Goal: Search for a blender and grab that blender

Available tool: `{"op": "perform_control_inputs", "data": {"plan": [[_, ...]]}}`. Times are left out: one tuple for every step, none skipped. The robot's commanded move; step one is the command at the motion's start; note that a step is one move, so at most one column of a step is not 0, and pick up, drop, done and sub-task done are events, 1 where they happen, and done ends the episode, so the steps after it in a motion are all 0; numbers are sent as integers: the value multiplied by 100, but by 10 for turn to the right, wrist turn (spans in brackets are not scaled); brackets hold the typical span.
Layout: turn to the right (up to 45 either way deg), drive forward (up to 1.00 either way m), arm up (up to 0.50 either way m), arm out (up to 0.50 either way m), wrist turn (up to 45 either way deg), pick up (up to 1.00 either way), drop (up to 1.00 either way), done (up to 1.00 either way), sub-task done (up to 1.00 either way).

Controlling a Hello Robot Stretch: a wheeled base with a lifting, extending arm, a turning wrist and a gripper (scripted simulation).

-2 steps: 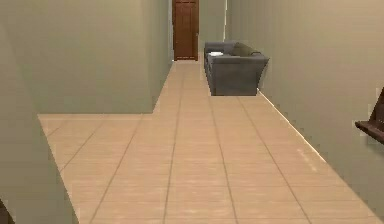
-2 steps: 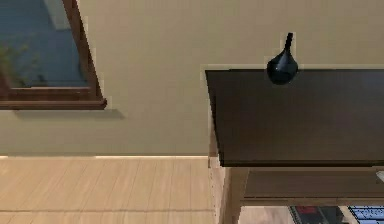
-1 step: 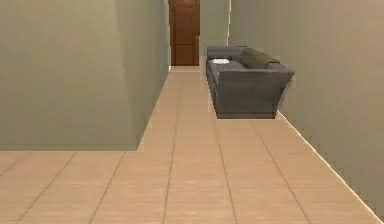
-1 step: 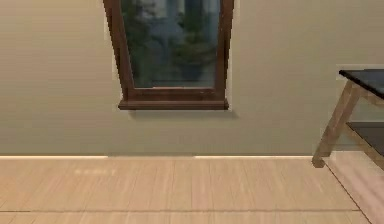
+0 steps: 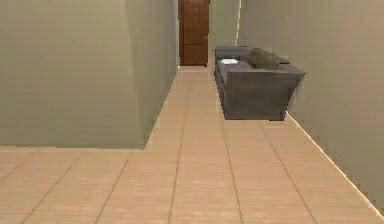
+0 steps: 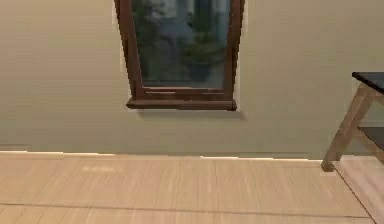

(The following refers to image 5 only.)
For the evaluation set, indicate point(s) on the small white flat object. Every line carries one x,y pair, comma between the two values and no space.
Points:
229,61

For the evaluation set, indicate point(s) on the dark grey sofa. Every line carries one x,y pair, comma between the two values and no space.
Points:
256,93

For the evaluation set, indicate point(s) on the brown wooden room door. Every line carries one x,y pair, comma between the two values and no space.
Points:
194,33

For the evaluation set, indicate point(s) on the olive green sofa cushion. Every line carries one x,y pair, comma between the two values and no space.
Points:
266,59

